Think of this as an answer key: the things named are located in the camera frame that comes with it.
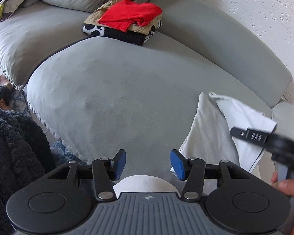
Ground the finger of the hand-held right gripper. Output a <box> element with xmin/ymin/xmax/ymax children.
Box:
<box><xmin>230</xmin><ymin>127</ymin><xmax>272</xmax><ymax>145</ymax></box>

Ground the beige garment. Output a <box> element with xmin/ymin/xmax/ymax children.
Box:
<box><xmin>84</xmin><ymin>0</ymin><xmax>162</xmax><ymax>36</ymax></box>

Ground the light grey t-shirt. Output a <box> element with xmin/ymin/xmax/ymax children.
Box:
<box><xmin>170</xmin><ymin>92</ymin><xmax>278</xmax><ymax>174</ymax></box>

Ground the dark blue fuzzy garment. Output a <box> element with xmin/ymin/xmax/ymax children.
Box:
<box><xmin>0</xmin><ymin>84</ymin><xmax>55</xmax><ymax>235</ymax></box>

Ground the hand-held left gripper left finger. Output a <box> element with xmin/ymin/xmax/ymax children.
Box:
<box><xmin>47</xmin><ymin>149</ymin><xmax>127</xmax><ymax>200</ymax></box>

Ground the grey sofa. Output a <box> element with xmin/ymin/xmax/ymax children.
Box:
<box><xmin>0</xmin><ymin>0</ymin><xmax>294</xmax><ymax>172</ymax></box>

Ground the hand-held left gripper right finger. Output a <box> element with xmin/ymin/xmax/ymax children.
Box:
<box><xmin>170</xmin><ymin>149</ymin><xmax>250</xmax><ymax>200</ymax></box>

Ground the black and white patterned garment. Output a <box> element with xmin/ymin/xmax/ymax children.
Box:
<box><xmin>82</xmin><ymin>20</ymin><xmax>162</xmax><ymax>46</ymax></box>

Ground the person's right hand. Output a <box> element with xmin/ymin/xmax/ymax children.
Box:
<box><xmin>271</xmin><ymin>171</ymin><xmax>294</xmax><ymax>235</ymax></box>

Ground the red garment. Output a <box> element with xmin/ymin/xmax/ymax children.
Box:
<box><xmin>98</xmin><ymin>0</ymin><xmax>162</xmax><ymax>33</ymax></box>

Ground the person's white clothed knee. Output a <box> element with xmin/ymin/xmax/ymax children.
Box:
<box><xmin>112</xmin><ymin>175</ymin><xmax>179</xmax><ymax>195</ymax></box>

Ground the person's foot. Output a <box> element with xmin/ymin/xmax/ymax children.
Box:
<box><xmin>0</xmin><ymin>75</ymin><xmax>14</xmax><ymax>89</ymax></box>
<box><xmin>0</xmin><ymin>99</ymin><xmax>14</xmax><ymax>110</ymax></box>

